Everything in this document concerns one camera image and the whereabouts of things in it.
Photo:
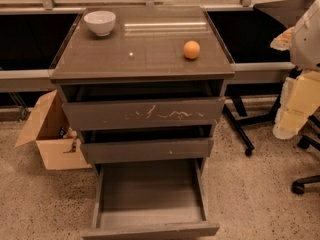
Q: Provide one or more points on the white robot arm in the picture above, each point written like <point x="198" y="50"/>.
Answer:
<point x="305" y="43"/>

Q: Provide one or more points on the open cardboard box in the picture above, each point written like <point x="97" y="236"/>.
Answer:
<point x="48" y="127"/>

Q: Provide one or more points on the grey middle drawer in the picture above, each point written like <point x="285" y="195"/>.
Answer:
<point x="147" y="144"/>

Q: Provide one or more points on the white ceramic bowl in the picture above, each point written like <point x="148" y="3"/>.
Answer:
<point x="100" y="23"/>

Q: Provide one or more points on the black rolling stand table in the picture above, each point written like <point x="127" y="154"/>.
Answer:
<point x="251" y="52"/>

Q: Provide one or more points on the grey bottom drawer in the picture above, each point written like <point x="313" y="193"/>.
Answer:
<point x="156" y="200"/>

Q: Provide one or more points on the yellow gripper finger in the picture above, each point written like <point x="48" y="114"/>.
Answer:
<point x="282" y="42"/>
<point x="300" y="98"/>

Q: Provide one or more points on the grey top drawer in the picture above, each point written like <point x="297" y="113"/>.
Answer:
<point x="142" y="104"/>

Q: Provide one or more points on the grey drawer cabinet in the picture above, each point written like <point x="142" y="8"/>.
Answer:
<point x="146" y="45"/>

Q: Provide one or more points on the orange fruit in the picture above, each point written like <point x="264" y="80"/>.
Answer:
<point x="191" y="50"/>

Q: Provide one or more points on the grey drawer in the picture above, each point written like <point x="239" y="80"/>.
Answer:
<point x="156" y="200"/>
<point x="147" y="144"/>
<point x="142" y="104"/>

